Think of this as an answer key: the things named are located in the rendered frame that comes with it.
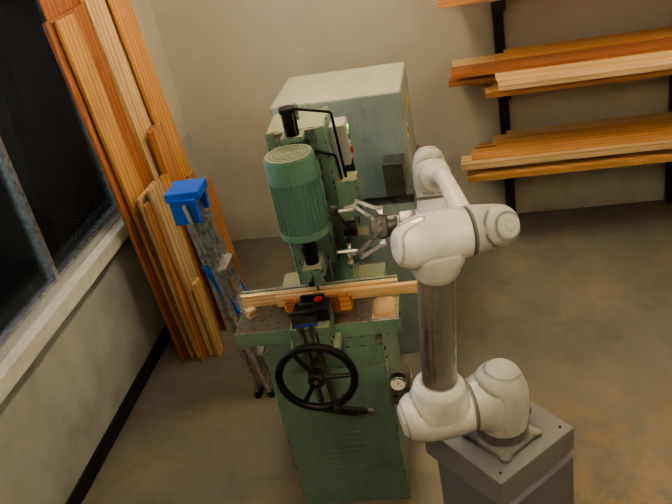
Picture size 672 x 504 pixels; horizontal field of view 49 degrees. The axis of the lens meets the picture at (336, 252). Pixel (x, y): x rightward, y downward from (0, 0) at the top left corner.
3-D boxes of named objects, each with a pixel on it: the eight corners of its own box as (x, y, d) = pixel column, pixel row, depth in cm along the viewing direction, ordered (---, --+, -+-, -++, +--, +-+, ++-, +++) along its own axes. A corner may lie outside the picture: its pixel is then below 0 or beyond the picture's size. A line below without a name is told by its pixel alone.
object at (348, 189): (341, 218, 280) (334, 182, 273) (343, 207, 288) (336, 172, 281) (363, 215, 279) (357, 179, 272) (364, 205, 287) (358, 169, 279)
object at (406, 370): (391, 405, 276) (388, 388, 272) (392, 383, 286) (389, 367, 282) (414, 403, 274) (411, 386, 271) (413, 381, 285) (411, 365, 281)
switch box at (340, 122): (335, 166, 281) (328, 127, 273) (337, 156, 289) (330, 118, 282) (351, 164, 280) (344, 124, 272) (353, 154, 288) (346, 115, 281)
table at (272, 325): (232, 364, 264) (228, 351, 262) (248, 315, 291) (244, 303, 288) (401, 348, 255) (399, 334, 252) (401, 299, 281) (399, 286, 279)
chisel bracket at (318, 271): (306, 290, 271) (301, 271, 267) (310, 270, 284) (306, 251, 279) (326, 288, 270) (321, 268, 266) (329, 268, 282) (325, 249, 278)
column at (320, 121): (302, 299, 301) (262, 134, 267) (308, 271, 321) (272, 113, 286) (356, 294, 298) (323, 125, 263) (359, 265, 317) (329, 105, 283)
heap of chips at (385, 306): (371, 318, 263) (370, 312, 262) (372, 299, 274) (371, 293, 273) (395, 316, 262) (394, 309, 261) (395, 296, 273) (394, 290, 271)
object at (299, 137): (284, 158, 262) (273, 112, 254) (287, 149, 269) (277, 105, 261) (306, 155, 261) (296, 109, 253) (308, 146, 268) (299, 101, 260)
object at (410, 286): (277, 307, 281) (275, 298, 279) (278, 304, 283) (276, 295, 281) (423, 291, 272) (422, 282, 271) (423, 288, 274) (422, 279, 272)
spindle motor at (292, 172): (278, 248, 259) (258, 166, 244) (285, 224, 274) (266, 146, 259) (327, 242, 256) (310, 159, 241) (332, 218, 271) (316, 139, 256)
